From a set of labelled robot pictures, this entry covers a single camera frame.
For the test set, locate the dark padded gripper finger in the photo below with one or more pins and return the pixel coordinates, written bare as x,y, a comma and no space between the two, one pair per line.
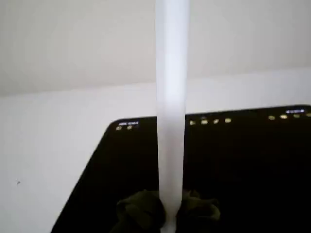
196,213
141,213

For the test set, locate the white apple pencil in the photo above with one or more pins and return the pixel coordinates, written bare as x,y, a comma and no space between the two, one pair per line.
171,97

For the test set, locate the black glass cooktop panel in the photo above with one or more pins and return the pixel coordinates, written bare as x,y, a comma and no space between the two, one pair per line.
243,170

